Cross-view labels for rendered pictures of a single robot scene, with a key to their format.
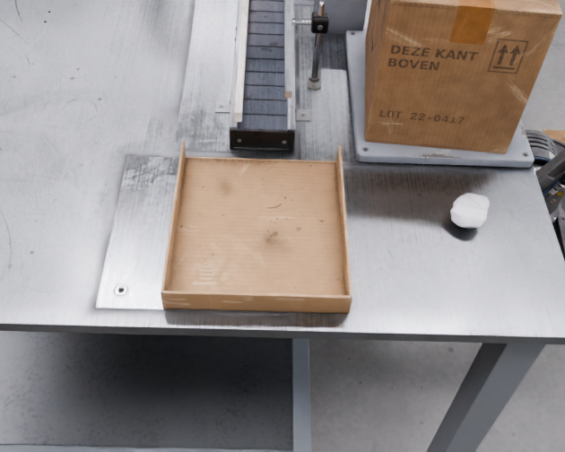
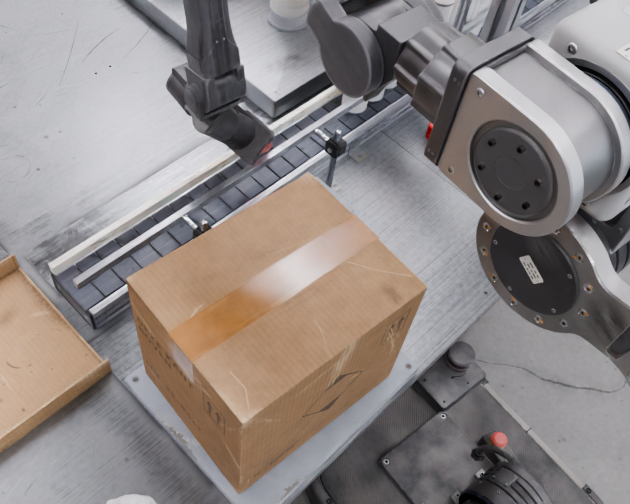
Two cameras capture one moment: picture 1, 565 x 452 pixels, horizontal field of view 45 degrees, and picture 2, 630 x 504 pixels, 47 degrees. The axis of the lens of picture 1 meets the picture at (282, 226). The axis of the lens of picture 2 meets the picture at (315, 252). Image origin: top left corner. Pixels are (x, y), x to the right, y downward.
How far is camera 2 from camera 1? 92 cm
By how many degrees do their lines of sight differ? 24
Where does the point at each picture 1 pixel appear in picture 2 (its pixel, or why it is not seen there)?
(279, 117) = (96, 294)
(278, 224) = not seen: outside the picture
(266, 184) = (35, 341)
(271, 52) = (179, 228)
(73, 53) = (76, 115)
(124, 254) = not seen: outside the picture
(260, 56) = not seen: hidden behind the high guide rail
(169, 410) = not seen: hidden behind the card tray
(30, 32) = (74, 76)
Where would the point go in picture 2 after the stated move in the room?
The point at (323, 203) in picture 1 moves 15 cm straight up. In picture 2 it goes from (47, 395) to (24, 350)
